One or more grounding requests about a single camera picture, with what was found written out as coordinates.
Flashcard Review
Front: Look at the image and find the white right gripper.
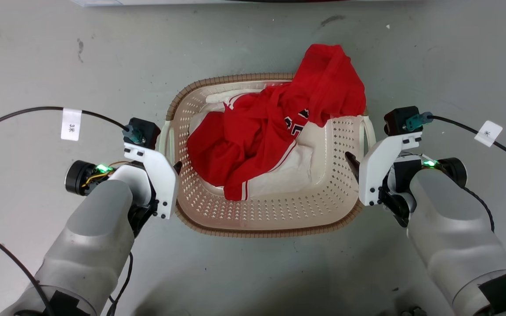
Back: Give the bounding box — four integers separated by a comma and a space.
345, 131, 423, 228

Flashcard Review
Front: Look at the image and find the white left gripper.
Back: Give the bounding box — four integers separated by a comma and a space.
124, 142, 183, 238

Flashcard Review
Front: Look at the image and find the beige perforated plastic laundry basket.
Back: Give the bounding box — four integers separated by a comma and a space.
156, 73, 376, 238

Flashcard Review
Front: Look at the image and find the white garment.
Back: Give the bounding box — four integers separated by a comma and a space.
189, 89, 319, 198

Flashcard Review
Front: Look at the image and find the red sports jersey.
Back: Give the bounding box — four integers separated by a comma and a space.
187, 44, 367, 201

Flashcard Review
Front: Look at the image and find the white flat board edge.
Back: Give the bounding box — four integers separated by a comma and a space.
70, 0, 125, 7

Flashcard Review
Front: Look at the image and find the black right camera cable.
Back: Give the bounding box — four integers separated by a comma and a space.
429, 115, 506, 172

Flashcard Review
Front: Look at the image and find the black camera cable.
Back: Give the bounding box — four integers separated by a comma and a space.
0, 106, 129, 144
429, 115, 506, 172

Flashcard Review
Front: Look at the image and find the white paper cable tag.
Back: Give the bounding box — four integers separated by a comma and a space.
61, 108, 82, 142
474, 120, 503, 147

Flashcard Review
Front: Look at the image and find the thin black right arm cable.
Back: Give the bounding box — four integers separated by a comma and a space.
463, 187, 496, 233

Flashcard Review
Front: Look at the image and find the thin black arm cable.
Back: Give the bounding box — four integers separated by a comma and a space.
463, 187, 496, 233
0, 215, 134, 316

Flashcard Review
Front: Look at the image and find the black left camera cable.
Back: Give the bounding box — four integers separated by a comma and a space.
0, 106, 129, 144

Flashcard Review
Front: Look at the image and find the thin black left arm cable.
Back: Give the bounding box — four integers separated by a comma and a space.
0, 215, 134, 316

